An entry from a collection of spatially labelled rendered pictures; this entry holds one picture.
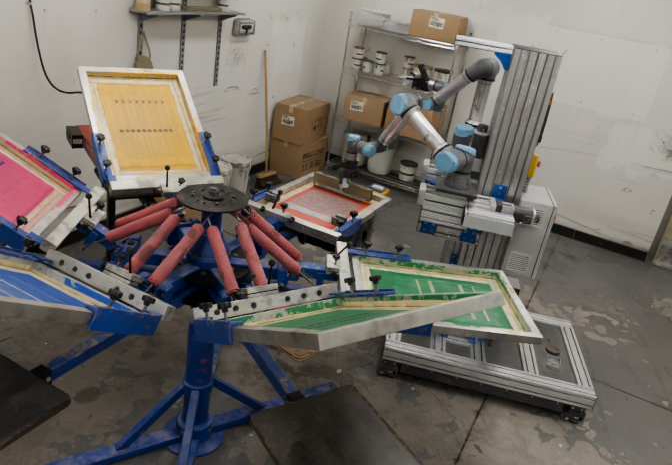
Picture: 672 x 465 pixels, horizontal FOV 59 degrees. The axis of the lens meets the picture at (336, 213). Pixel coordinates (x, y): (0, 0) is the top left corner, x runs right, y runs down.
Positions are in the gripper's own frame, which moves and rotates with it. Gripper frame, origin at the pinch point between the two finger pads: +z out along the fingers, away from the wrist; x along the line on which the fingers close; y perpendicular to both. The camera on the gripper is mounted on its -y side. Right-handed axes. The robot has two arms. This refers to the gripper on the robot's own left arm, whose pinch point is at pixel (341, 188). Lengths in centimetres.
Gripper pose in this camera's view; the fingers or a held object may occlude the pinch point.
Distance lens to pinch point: 371.6
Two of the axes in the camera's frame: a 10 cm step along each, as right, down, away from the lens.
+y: 8.7, 3.1, -3.7
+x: 4.6, -2.8, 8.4
